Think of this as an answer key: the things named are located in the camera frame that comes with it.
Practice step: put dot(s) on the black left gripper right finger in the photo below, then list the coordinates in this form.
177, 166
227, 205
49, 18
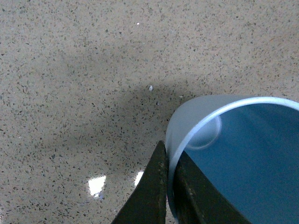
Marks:
196, 199

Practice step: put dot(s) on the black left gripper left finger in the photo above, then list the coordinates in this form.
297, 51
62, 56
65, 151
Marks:
147, 204

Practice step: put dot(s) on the blue plastic cup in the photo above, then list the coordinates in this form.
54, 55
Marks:
248, 147

